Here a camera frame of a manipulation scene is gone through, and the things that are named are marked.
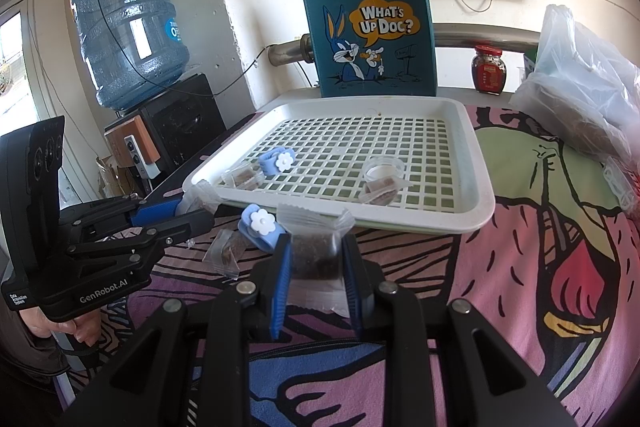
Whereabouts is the large brown snack packet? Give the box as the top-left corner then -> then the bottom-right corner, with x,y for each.
277,205 -> 355,317

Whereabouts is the small brown snack packet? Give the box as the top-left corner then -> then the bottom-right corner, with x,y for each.
175,180 -> 221,216

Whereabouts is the left hand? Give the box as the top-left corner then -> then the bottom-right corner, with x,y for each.
20,308 -> 102,347

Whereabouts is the snack packet on bed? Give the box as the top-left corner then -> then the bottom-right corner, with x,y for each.
203,229 -> 250,281

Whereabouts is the orange white device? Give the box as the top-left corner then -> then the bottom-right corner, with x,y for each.
104,115 -> 160,180

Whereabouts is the snack packet near lid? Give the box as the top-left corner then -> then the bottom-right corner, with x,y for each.
358,176 -> 411,206

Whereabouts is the black speaker cabinet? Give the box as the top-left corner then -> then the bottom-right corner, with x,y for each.
104,74 -> 227,183

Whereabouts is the clear round lid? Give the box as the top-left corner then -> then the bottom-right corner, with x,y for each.
362,156 -> 406,182

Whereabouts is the white perforated plastic tray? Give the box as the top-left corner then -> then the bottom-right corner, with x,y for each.
182,96 -> 495,234

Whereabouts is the blue water jug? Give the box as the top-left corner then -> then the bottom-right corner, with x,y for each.
70,0 -> 190,112

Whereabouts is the cartoon print bed sheet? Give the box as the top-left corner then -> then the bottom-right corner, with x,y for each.
60,102 -> 640,427

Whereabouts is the red sauce jar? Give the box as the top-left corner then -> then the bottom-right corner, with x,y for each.
472,44 -> 506,95

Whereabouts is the teal cartoon tote bag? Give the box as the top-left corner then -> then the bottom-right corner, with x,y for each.
303,0 -> 437,98

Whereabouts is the green white box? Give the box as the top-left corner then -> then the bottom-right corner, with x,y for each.
523,48 -> 537,79

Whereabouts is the clear plastic bag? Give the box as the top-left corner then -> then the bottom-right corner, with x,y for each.
510,4 -> 639,169

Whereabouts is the blue flower ring on bed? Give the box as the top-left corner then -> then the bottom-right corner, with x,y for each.
236,202 -> 286,254

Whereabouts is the snack packet beside ring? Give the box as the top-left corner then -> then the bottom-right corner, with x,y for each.
221,161 -> 265,191

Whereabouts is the blue flower ring on tray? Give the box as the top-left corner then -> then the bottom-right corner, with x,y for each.
257,145 -> 298,179

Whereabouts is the metal bed rail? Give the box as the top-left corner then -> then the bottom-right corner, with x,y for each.
267,23 -> 540,67

